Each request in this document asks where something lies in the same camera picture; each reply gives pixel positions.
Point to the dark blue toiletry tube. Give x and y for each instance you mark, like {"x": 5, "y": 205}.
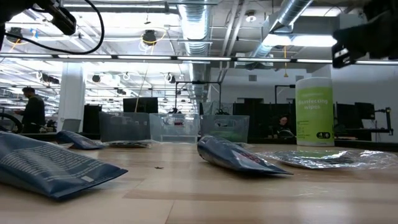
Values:
{"x": 77, "y": 140}
{"x": 46, "y": 165}
{"x": 230, "y": 155}

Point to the black desk monitor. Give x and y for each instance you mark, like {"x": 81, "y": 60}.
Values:
{"x": 354, "y": 115}

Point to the white square pillar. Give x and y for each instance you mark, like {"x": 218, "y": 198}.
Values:
{"x": 71, "y": 93}

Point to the green disinfecting wipes canister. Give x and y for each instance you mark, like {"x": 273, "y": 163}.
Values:
{"x": 314, "y": 124}

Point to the person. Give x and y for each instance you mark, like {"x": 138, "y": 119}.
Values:
{"x": 283, "y": 120}
{"x": 34, "y": 115}

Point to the black rubber wheel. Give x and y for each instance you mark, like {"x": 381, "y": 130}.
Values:
{"x": 19, "y": 124}

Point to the grey chair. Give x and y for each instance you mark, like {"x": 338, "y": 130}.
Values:
{"x": 71, "y": 125}

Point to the black cabinet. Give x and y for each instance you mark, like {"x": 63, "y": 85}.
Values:
{"x": 91, "y": 119}

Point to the long ceiling light strip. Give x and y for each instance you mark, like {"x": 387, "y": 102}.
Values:
{"x": 146, "y": 57}

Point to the black office partition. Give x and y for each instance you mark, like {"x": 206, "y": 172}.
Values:
{"x": 264, "y": 124}

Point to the smoky grey plastic bin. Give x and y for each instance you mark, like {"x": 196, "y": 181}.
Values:
{"x": 224, "y": 123}
{"x": 124, "y": 127}

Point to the clear plastic bin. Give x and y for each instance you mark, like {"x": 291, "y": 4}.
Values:
{"x": 174, "y": 133}

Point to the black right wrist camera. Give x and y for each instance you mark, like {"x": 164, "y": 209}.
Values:
{"x": 342, "y": 56}

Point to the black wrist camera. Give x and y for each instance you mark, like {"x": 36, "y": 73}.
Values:
{"x": 63, "y": 21}
{"x": 342, "y": 56}

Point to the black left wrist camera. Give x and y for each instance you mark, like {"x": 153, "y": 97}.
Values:
{"x": 63, "y": 21}

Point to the black camera stand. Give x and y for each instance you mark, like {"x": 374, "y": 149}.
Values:
{"x": 388, "y": 121}

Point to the narrow silver ventilation duct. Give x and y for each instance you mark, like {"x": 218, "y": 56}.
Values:
{"x": 292, "y": 9}

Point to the black metal stand frame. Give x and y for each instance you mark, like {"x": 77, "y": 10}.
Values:
{"x": 199, "y": 82}
{"x": 275, "y": 93}

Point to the wide silver ventilation duct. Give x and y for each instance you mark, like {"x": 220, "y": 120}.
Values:
{"x": 196, "y": 18}

